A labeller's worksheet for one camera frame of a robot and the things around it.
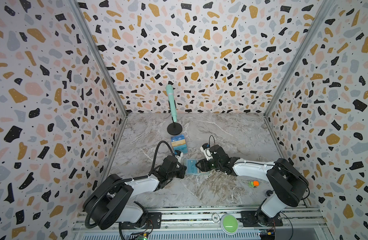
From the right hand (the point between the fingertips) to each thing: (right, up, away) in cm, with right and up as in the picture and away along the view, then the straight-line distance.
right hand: (198, 162), depth 87 cm
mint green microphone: (-15, +35, +1) cm, 38 cm away
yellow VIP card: (-13, +10, +12) cm, 20 cm away
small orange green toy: (+31, -12, -3) cm, 34 cm away
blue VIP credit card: (-4, -4, +4) cm, 7 cm away
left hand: (-5, -2, 0) cm, 6 cm away
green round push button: (+14, -26, -15) cm, 34 cm away
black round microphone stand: (-17, +19, +23) cm, 34 cm away
